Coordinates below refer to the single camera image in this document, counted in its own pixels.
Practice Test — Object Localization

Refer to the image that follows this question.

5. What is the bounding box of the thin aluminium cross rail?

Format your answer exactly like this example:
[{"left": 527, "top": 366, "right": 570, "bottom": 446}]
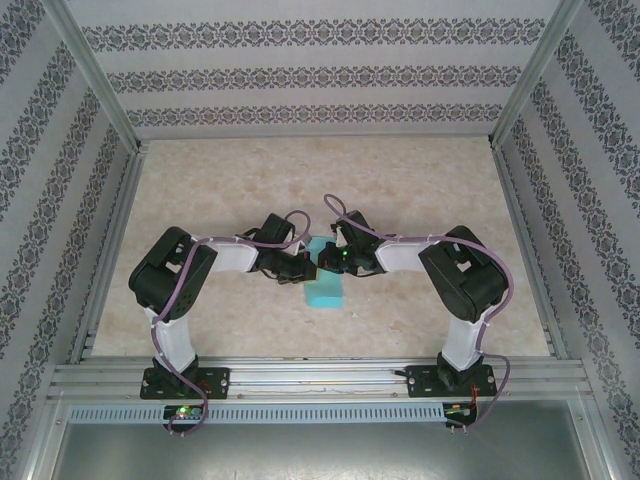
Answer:
[{"left": 137, "top": 130, "right": 495, "bottom": 142}]

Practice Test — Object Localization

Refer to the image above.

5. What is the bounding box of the teal paper sheet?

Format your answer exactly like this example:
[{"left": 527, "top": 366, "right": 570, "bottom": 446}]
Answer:
[{"left": 301, "top": 235, "right": 347, "bottom": 310}]

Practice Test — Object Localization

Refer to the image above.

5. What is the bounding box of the aluminium frame post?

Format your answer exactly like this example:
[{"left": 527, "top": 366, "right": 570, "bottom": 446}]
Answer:
[
  {"left": 488, "top": 0, "right": 589, "bottom": 151},
  {"left": 37, "top": 0, "right": 146, "bottom": 154}
]

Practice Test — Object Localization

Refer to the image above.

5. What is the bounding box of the long aluminium mounting rail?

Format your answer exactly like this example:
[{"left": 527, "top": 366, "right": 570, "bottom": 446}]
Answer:
[{"left": 47, "top": 355, "right": 594, "bottom": 402}]

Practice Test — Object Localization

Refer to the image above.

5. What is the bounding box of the aluminium side rail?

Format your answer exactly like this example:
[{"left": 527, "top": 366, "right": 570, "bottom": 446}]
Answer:
[
  {"left": 489, "top": 142, "right": 571, "bottom": 361},
  {"left": 67, "top": 142, "right": 149, "bottom": 365}
]

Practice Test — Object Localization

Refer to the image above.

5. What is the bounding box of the grey slotted cable duct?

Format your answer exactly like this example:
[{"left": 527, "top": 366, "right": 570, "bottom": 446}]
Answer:
[{"left": 67, "top": 403, "right": 447, "bottom": 424}]

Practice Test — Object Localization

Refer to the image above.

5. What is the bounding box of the grey metal sheet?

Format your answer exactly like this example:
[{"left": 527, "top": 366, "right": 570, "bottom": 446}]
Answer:
[{"left": 29, "top": 394, "right": 616, "bottom": 480}]

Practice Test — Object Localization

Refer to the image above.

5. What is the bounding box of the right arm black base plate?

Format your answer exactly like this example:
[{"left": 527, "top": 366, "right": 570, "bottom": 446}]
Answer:
[{"left": 406, "top": 363, "right": 498, "bottom": 400}]

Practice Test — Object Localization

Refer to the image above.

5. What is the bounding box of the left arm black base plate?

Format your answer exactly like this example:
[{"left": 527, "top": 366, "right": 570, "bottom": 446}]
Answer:
[{"left": 139, "top": 366, "right": 232, "bottom": 402}]

